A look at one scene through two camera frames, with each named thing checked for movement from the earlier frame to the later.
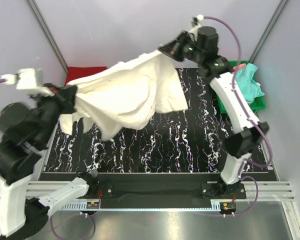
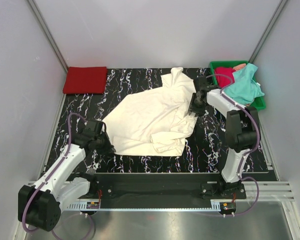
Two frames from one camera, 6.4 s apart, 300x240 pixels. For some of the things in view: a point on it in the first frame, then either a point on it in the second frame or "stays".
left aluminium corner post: (43, 22) stays
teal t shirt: (249, 88) stays
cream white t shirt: (127, 96) → (154, 121)
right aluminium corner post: (275, 17) stays
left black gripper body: (49, 107) → (103, 146)
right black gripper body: (184, 48) → (197, 107)
